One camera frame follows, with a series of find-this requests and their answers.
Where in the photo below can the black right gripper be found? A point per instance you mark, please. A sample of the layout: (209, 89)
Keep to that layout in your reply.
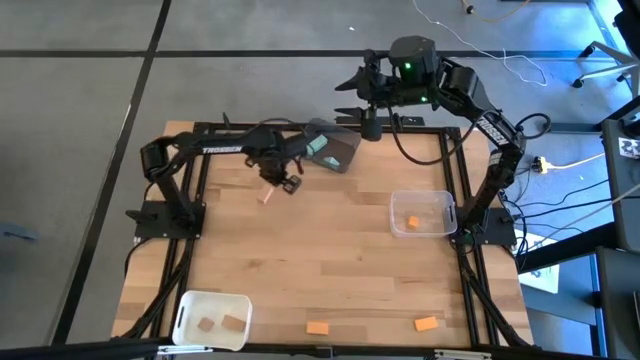
(382, 87)

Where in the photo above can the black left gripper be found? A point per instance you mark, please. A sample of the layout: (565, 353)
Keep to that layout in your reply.
(270, 162)

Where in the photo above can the teal rectangular block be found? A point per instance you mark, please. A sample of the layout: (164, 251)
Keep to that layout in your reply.
(317, 145)

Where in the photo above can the grey translucent plastic bin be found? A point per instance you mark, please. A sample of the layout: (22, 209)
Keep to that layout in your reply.
(345, 147)

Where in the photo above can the small orange cube block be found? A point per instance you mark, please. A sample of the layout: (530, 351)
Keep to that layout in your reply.
(413, 222)

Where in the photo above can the orange rectangular block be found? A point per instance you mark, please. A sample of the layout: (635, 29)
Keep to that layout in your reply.
(426, 324)
(317, 328)

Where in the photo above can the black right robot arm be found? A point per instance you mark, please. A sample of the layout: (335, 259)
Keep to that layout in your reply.
(492, 125)

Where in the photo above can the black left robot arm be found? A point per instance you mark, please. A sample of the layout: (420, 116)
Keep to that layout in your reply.
(220, 149)

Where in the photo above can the black mounting bar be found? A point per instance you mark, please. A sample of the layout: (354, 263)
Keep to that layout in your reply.
(410, 120)

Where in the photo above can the clear plastic bin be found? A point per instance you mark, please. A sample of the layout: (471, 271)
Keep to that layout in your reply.
(425, 200)

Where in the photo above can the white plastic bin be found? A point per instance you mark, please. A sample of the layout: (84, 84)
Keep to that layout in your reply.
(215, 305)

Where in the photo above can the white power strip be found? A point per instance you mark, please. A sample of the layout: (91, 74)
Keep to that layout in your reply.
(540, 164)

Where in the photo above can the black floor bar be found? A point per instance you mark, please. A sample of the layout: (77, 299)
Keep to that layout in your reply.
(570, 127)

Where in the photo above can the black diagonal stand beam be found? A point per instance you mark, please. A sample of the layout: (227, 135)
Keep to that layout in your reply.
(565, 247)

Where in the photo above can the office chair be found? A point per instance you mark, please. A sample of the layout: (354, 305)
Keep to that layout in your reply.
(612, 52)

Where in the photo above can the white paper sheet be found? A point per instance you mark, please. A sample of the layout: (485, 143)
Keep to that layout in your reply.
(547, 280)

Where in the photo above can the black cabinet with marker tag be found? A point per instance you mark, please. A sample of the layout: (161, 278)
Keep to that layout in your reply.
(617, 200)

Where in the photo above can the dark grey cabinet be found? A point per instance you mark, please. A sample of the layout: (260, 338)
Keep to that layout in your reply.
(620, 300)

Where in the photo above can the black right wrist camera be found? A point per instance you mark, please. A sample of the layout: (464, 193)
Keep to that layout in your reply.
(372, 131)

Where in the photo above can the black aluminium table frame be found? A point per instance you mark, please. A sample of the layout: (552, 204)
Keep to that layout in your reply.
(215, 128)

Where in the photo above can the silver metal bracket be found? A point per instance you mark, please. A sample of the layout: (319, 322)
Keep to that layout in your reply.
(185, 349)
(462, 354)

